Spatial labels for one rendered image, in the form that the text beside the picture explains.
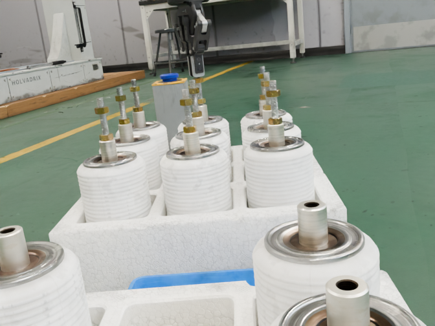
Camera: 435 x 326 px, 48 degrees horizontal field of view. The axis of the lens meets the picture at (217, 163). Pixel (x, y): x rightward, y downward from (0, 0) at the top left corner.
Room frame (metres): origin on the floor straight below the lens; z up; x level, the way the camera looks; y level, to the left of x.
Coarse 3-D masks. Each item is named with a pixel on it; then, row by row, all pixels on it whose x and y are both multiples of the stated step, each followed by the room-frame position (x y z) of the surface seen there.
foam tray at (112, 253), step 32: (160, 192) 0.72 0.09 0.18; (320, 192) 0.64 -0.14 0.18; (64, 224) 0.62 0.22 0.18; (96, 224) 0.61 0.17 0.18; (128, 224) 0.60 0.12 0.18; (160, 224) 0.59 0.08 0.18; (192, 224) 0.59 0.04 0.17; (224, 224) 0.58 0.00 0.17; (256, 224) 0.58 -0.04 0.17; (96, 256) 0.59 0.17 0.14; (128, 256) 0.59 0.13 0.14; (160, 256) 0.59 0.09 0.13; (192, 256) 0.59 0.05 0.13; (224, 256) 0.58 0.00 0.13; (96, 288) 0.59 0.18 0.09
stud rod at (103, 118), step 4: (96, 100) 0.67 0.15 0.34; (100, 100) 0.67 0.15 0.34; (100, 104) 0.67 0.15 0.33; (100, 116) 0.67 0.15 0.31; (104, 116) 0.67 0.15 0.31; (100, 120) 0.67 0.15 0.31; (104, 120) 0.67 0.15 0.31; (100, 124) 0.67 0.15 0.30; (104, 124) 0.67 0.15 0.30; (104, 128) 0.67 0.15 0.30; (108, 128) 0.67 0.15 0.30; (104, 132) 0.67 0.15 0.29; (108, 132) 0.67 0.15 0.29
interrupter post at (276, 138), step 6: (270, 126) 0.65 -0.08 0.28; (276, 126) 0.65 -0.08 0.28; (282, 126) 0.65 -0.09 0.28; (270, 132) 0.65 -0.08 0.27; (276, 132) 0.65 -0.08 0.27; (282, 132) 0.65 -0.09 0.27; (270, 138) 0.65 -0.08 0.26; (276, 138) 0.65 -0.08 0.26; (282, 138) 0.65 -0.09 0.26; (270, 144) 0.65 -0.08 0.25; (276, 144) 0.65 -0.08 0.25; (282, 144) 0.65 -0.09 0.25
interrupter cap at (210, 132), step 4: (208, 128) 0.81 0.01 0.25; (212, 128) 0.80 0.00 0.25; (216, 128) 0.80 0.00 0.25; (180, 132) 0.80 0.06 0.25; (208, 132) 0.79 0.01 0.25; (212, 132) 0.77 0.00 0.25; (216, 132) 0.77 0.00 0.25; (220, 132) 0.77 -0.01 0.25; (176, 136) 0.77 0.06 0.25; (180, 136) 0.76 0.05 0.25; (200, 136) 0.75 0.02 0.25; (204, 136) 0.75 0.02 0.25; (208, 136) 0.75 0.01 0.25; (212, 136) 0.75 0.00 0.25
